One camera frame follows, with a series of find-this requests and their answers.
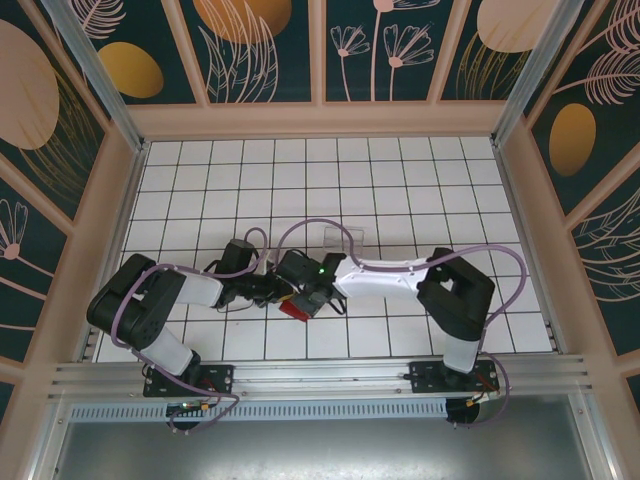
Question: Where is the red card holder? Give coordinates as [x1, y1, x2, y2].
[278, 289, 329, 325]

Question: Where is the clear acrylic tray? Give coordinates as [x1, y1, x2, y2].
[322, 226, 367, 254]

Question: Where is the small circuit board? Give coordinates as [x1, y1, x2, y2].
[166, 399, 211, 420]

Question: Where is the grey metal sheet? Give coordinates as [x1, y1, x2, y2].
[29, 392, 616, 480]

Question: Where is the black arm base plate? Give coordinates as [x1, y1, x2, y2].
[143, 363, 236, 399]
[408, 359, 501, 396]

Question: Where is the aluminium mounting rail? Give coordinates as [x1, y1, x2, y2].
[47, 353, 596, 401]

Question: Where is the slotted grey cable duct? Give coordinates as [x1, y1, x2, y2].
[67, 399, 451, 422]

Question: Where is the aluminium frame post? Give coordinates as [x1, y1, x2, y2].
[42, 0, 149, 154]
[489, 0, 589, 147]

